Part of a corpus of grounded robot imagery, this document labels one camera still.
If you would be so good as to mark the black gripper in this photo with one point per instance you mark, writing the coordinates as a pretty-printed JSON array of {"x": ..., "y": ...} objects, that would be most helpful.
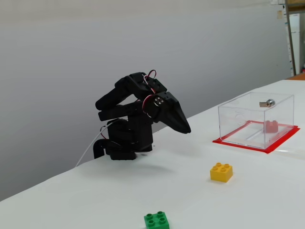
[{"x": 169, "y": 108}]

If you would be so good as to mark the red lego brick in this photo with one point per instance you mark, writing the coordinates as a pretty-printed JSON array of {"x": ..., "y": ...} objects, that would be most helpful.
[{"x": 271, "y": 127}]

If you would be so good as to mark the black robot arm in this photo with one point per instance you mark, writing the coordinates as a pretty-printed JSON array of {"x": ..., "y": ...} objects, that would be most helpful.
[{"x": 114, "y": 93}]

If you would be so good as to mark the transparent plastic box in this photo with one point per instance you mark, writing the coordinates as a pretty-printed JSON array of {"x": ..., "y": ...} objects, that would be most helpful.
[{"x": 243, "y": 114}]

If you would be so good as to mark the yellow lego brick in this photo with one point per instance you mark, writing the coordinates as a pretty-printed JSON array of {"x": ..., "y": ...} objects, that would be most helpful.
[{"x": 221, "y": 173}]

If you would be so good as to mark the metal box lock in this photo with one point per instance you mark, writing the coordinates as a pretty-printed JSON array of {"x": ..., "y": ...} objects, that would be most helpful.
[{"x": 269, "y": 103}]

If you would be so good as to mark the green lego brick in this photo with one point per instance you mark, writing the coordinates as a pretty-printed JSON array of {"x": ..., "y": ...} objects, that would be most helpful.
[{"x": 156, "y": 221}]

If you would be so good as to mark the black table clamp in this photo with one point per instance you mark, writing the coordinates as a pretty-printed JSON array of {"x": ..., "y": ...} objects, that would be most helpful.
[{"x": 97, "y": 149}]

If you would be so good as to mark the brown wooden table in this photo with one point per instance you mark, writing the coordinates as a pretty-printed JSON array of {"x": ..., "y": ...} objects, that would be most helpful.
[{"x": 297, "y": 76}]

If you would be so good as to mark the beige paper label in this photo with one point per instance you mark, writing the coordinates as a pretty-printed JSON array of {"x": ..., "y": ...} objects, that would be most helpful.
[{"x": 279, "y": 14}]

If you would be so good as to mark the red tape frame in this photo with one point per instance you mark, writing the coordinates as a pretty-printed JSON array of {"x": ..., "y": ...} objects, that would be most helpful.
[{"x": 238, "y": 145}]

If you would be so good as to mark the metal shelf post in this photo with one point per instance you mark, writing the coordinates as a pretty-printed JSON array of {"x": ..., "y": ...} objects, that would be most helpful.
[{"x": 290, "y": 35}]

